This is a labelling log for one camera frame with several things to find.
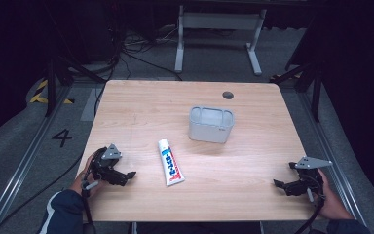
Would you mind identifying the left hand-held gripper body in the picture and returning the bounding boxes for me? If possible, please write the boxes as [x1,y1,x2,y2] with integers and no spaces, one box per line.
[90,143,124,187]

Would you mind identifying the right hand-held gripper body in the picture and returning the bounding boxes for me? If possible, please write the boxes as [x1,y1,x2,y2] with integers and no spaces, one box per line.
[288,156,334,203]

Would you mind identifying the person's left hand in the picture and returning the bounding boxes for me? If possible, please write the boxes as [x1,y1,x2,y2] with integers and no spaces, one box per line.
[70,152,106,198]

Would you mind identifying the person's right hand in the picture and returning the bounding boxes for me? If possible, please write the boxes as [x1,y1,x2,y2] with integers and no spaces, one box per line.
[316,168,355,221]

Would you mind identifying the white toothpaste tube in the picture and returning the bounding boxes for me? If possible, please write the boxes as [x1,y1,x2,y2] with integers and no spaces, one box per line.
[157,138,186,187]

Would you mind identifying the black tripod stand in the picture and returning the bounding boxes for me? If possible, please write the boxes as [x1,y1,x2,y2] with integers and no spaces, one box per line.
[44,53,107,119]
[268,59,323,124]

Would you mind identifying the grey plastic container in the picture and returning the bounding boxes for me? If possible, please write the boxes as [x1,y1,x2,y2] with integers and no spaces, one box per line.
[187,105,236,144]

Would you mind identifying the yellow black hazard tape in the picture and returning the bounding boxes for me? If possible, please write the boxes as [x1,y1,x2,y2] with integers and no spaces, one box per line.
[28,79,76,105]

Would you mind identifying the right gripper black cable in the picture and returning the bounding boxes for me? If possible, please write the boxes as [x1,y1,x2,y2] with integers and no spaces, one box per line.
[292,194,326,234]

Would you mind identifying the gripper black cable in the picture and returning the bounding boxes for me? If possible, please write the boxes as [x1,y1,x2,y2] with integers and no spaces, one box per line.
[80,179,97,234]
[292,194,326,234]

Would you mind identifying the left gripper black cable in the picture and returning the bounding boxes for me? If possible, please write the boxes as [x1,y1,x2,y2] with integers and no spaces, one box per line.
[80,179,97,234]

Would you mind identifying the bundle of black floor cables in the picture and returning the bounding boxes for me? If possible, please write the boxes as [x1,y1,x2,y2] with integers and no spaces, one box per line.
[92,23,184,116]

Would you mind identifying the white metal stand frame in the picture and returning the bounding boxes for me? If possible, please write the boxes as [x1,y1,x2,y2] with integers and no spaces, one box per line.
[173,4,268,77]

